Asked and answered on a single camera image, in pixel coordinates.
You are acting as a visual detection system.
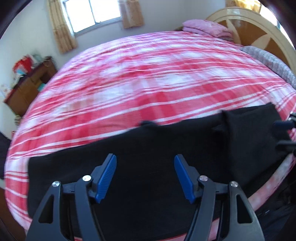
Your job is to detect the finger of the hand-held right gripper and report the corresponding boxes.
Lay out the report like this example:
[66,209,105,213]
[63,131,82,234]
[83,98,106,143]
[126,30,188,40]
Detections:
[275,140,296,154]
[273,112,296,130]

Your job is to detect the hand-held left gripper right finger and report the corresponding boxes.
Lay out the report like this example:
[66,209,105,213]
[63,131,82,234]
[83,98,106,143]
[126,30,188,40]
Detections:
[174,155,265,241]

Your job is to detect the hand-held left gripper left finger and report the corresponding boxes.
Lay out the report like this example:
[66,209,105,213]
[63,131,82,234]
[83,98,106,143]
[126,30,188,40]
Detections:
[24,153,117,241]

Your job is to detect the black pants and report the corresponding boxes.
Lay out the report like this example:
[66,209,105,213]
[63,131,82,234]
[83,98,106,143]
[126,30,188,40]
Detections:
[27,103,292,240]

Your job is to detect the striped pillow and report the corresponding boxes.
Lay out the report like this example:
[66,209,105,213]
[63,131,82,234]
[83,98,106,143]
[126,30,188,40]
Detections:
[240,46,296,90]

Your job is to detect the cream and wood headboard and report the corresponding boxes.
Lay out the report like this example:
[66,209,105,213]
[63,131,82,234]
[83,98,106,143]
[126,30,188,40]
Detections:
[205,7,296,70]

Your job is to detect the bed with red plaid sheet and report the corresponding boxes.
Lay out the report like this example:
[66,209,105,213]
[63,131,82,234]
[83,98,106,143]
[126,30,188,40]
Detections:
[4,30,296,241]

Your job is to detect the brown wooden desk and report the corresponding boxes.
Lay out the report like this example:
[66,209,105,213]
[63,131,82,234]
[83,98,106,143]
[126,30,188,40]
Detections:
[3,56,58,117]

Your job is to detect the pink folded blanket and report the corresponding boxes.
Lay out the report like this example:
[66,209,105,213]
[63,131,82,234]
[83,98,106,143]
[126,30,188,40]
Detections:
[182,19,234,42]

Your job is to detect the yellow patterned curtain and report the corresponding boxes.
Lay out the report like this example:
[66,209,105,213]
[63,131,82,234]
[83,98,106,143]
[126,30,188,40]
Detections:
[225,0,262,12]

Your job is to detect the white carton with red print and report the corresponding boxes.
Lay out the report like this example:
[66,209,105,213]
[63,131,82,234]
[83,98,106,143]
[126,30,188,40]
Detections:
[0,83,11,98]

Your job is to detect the red gift bag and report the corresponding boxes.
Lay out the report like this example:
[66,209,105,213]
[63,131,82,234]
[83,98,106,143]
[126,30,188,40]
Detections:
[13,57,32,74]

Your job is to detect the beige floral curtain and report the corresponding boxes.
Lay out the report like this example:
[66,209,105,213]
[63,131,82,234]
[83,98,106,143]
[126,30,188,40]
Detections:
[47,0,78,54]
[118,0,144,29]

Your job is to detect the sliding window with bars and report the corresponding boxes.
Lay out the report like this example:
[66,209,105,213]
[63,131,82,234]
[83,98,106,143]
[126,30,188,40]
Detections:
[60,0,122,37]

